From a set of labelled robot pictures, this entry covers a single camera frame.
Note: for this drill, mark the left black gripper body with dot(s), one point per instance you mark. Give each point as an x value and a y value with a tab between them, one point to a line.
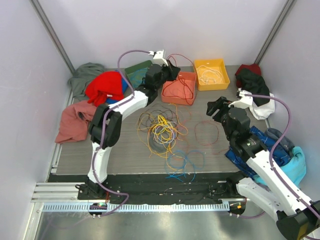
164	76

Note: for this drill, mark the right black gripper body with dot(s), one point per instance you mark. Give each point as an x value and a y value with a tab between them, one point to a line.
227	130

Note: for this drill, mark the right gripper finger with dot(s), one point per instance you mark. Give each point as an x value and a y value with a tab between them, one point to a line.
211	112
221	103

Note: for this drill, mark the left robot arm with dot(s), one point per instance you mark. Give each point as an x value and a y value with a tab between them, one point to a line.
105	127

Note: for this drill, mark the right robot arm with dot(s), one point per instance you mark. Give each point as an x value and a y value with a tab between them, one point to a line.
296	214

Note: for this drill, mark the green plastic bin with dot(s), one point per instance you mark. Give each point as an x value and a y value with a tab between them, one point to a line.
137	72

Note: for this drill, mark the orange plastic bin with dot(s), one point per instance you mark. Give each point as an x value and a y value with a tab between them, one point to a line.
181	91

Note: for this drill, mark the white cloth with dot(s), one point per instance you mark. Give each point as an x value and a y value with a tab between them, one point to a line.
262	112

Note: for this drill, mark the yellow plastic bin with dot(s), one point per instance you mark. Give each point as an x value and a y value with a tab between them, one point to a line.
211	74

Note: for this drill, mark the black cloth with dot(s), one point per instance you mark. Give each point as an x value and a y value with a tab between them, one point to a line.
252	82

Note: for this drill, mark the dark red cloth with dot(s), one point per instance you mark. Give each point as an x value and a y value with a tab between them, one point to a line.
250	69

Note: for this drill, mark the blue plaid shirt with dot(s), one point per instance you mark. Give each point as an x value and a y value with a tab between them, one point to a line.
268	137

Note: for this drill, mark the cyan cloth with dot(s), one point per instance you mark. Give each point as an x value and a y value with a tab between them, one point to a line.
293	166

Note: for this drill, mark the pink cloth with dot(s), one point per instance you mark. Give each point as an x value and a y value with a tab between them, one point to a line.
74	122

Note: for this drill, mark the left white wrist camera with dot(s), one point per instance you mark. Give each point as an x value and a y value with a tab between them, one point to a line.
159	58

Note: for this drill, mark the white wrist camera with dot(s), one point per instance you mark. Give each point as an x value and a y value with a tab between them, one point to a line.
245	100
159	58

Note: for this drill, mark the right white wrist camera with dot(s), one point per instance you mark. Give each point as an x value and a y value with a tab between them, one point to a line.
245	100

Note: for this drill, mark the right aluminium frame post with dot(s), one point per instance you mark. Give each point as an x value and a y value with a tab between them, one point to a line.
281	18

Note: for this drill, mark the aluminium frame post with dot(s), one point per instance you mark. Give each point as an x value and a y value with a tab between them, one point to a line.
52	33
281	18

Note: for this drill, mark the left aluminium frame post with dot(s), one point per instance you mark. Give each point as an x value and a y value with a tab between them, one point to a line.
52	33

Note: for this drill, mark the aluminium rail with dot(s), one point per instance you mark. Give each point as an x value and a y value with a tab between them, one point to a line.
55	192

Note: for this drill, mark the slotted cable duct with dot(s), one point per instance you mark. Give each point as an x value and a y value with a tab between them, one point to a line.
102	207

